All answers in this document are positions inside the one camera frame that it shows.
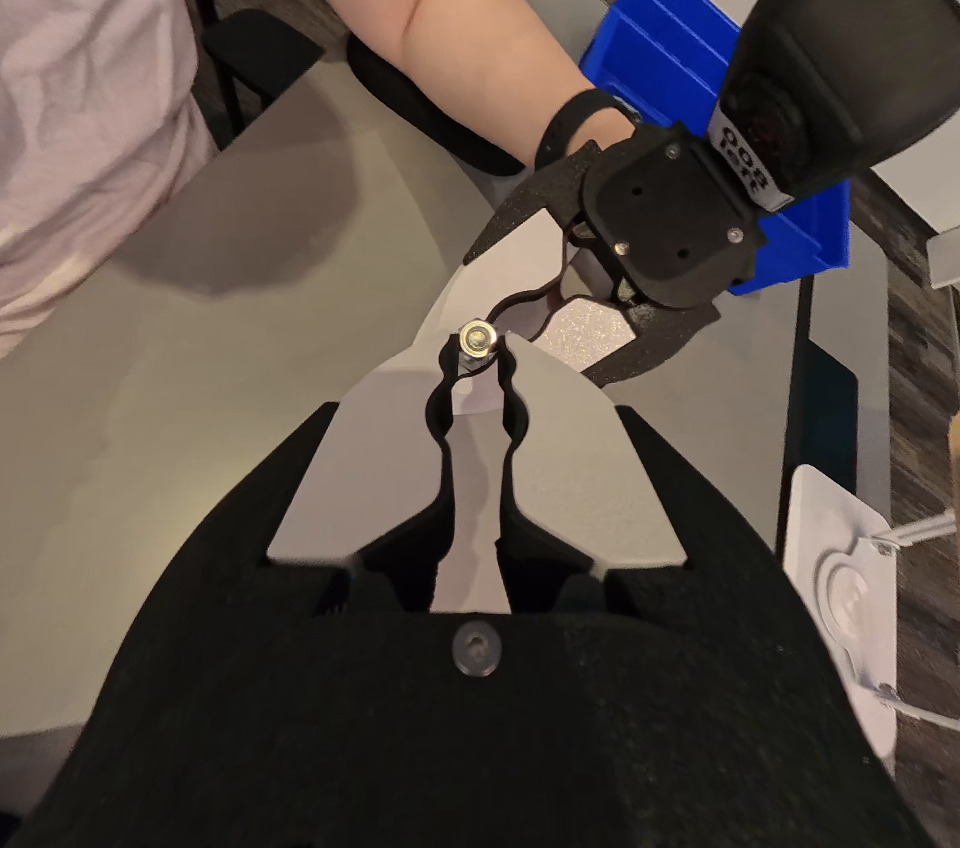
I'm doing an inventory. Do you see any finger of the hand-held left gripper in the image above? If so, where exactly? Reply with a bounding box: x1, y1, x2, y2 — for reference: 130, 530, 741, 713
408, 212, 575, 414
525, 295, 642, 377

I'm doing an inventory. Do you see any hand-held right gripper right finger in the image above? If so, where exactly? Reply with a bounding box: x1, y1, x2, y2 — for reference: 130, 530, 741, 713
493, 331, 689, 575

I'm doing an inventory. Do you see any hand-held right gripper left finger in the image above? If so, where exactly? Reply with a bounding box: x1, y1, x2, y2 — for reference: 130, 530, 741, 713
266, 334, 460, 577

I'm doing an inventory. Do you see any silver hex bolt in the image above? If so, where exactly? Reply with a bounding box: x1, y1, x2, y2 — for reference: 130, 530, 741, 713
456, 319, 500, 373

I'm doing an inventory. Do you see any blue plastic bin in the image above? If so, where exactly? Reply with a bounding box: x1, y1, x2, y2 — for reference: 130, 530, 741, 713
577, 0, 852, 298

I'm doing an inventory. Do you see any person's left forearm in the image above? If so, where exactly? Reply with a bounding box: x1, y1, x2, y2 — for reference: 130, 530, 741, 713
266, 0, 639, 167

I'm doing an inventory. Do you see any black wristband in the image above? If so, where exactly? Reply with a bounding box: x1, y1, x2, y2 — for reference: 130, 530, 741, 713
534, 87, 642, 173

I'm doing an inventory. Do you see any black chair armrest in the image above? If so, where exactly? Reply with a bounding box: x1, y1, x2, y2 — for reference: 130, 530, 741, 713
346, 31, 526, 178

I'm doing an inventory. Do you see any white document stand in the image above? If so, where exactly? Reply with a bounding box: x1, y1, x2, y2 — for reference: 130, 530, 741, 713
782, 464, 960, 778

